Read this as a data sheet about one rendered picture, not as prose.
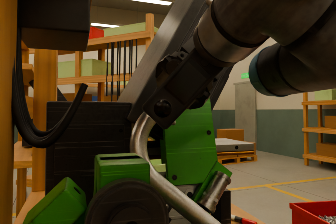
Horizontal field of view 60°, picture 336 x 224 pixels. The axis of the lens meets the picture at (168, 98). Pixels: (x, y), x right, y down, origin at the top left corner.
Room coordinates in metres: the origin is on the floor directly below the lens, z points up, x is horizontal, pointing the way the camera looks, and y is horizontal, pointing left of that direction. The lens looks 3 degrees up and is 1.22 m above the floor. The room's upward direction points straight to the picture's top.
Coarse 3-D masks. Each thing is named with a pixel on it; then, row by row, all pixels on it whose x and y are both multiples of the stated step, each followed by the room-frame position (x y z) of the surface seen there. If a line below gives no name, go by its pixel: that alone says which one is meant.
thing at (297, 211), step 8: (296, 208) 0.92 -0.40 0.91; (304, 208) 0.96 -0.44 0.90; (312, 208) 0.97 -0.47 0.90; (320, 208) 0.97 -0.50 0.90; (328, 208) 0.97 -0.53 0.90; (296, 216) 0.93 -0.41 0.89; (304, 216) 0.88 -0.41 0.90; (312, 216) 0.85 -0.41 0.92; (320, 216) 0.94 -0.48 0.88; (328, 216) 0.97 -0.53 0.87
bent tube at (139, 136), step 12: (144, 120) 0.50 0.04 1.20; (132, 132) 0.50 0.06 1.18; (144, 132) 0.50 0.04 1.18; (132, 144) 0.49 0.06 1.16; (144, 144) 0.49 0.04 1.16; (144, 156) 0.48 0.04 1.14; (156, 180) 0.48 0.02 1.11; (168, 192) 0.48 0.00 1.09; (180, 192) 0.49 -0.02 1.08; (168, 204) 0.49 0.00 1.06; (180, 204) 0.48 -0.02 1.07; (192, 204) 0.49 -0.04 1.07; (192, 216) 0.48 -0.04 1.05; (204, 216) 0.49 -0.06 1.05
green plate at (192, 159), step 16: (192, 112) 0.64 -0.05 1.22; (208, 112) 0.65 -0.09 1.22; (176, 128) 0.62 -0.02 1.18; (192, 128) 0.63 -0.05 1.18; (208, 128) 0.64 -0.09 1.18; (160, 144) 0.68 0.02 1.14; (176, 144) 0.61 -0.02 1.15; (192, 144) 0.62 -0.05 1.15; (208, 144) 0.63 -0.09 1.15; (176, 160) 0.60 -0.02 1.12; (192, 160) 0.61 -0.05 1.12; (208, 160) 0.62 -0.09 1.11; (176, 176) 0.59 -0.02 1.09; (192, 176) 0.60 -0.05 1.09
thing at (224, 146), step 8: (152, 144) 0.78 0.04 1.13; (216, 144) 0.78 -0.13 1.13; (224, 144) 0.78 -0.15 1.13; (232, 144) 0.78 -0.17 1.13; (240, 144) 0.79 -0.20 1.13; (248, 144) 0.79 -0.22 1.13; (152, 152) 0.71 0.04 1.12; (160, 152) 0.72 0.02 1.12; (224, 152) 0.77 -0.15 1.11; (232, 152) 0.78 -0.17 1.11; (240, 152) 0.79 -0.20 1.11; (248, 152) 0.79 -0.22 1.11
